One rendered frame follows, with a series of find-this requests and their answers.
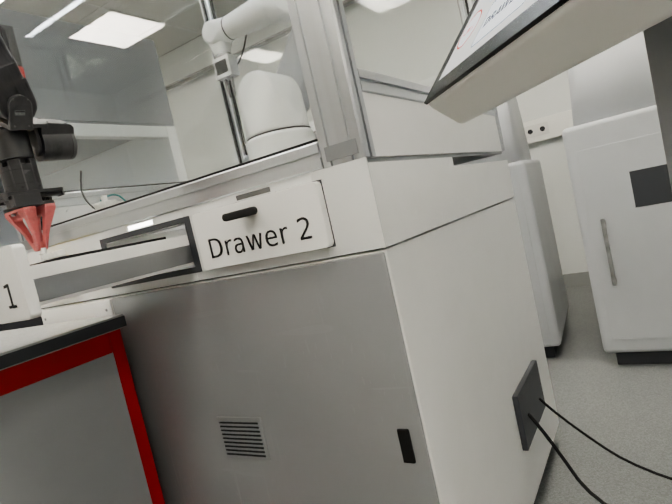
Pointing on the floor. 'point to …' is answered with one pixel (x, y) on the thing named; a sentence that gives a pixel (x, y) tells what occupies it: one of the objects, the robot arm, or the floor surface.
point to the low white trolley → (72, 417)
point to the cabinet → (347, 375)
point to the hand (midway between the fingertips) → (40, 245)
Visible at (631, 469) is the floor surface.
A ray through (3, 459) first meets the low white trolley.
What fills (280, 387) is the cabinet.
